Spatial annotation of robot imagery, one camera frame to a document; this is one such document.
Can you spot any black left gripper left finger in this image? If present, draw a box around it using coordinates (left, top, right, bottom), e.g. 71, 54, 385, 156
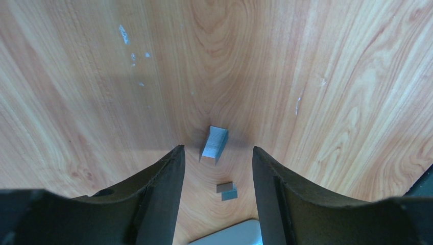
1, 145, 185, 244

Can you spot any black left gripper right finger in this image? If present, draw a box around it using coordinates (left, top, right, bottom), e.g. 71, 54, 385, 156
252, 146, 432, 244

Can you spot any small grey staple strip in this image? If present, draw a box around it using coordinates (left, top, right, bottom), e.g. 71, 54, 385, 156
216, 182, 238, 201

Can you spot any light blue white stapler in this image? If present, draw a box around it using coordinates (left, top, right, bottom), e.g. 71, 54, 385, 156
189, 219, 263, 245

